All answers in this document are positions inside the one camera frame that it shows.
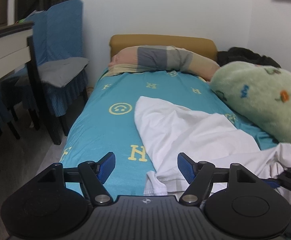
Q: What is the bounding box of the striped grey beige pillow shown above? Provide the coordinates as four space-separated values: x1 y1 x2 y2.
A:
106 46 220 81

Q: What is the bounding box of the grey seat cushion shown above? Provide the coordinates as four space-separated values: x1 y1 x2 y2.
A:
38 57 89 88

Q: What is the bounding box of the blue covered chair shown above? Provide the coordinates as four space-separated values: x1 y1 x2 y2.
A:
17 0 88 145

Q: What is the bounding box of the black clothing heap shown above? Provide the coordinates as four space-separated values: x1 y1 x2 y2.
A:
216 47 281 68

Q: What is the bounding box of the white shirt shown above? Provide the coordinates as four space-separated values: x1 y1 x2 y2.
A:
134 96 291 196

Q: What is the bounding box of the mustard yellow headboard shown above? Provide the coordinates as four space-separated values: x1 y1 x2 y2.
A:
109 34 218 61

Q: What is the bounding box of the green fleece blanket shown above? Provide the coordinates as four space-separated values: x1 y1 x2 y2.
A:
210 61 291 144

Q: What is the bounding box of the teal patterned bed sheet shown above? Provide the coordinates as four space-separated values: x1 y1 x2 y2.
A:
60 71 277 197

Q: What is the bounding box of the white dining table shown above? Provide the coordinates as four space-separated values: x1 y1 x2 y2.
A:
0 21 42 131

